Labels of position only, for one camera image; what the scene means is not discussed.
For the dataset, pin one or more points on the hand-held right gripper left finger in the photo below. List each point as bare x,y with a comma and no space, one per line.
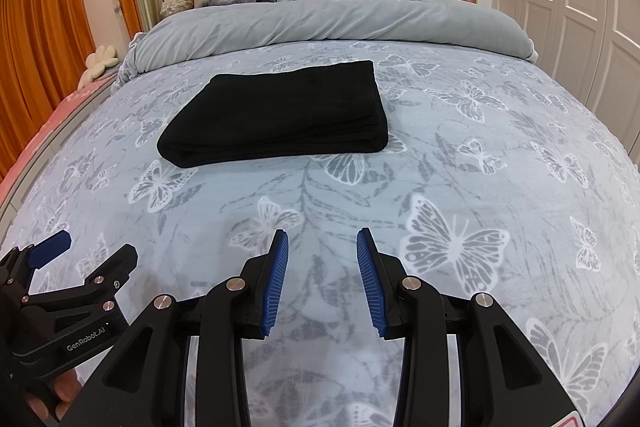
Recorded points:
275,287

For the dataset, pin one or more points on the white fluffy ornament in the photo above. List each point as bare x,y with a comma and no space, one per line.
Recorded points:
176,3

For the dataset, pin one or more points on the black pants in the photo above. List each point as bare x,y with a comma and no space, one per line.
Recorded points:
280,117

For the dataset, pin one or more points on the person's left hand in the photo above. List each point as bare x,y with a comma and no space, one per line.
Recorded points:
62,389

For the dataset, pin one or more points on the butterfly print blanket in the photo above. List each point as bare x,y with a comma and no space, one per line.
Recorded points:
450,147

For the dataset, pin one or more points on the beige bed frame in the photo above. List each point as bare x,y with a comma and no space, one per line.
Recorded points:
30,167

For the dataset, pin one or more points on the grey duvet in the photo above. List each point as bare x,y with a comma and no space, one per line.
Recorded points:
325,19

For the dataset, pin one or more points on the white flower cushion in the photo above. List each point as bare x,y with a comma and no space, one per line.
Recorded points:
97,62

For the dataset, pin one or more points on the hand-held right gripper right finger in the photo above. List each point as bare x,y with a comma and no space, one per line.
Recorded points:
370,287

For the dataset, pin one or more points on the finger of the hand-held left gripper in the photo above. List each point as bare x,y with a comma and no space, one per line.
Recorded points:
50,247
110,267

